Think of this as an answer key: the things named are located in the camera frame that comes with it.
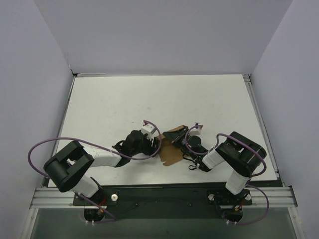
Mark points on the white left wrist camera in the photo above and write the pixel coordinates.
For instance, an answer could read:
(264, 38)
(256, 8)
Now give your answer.
(148, 129)

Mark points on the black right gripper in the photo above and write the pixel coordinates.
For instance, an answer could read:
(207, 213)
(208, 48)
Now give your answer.
(179, 139)

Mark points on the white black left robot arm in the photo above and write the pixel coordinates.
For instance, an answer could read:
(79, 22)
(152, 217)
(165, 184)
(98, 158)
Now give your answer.
(67, 169)

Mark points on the brown paper box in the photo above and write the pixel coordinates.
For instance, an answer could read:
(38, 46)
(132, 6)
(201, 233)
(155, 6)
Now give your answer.
(168, 153)

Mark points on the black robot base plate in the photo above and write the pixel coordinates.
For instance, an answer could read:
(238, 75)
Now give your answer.
(170, 201)

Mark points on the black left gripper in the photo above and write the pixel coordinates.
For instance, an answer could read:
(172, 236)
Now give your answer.
(150, 145)

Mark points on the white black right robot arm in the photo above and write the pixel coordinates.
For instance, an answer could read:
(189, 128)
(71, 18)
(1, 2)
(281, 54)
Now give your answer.
(245, 157)

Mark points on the aluminium table edge rail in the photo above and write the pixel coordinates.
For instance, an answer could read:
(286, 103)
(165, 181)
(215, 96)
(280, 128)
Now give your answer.
(248, 83)

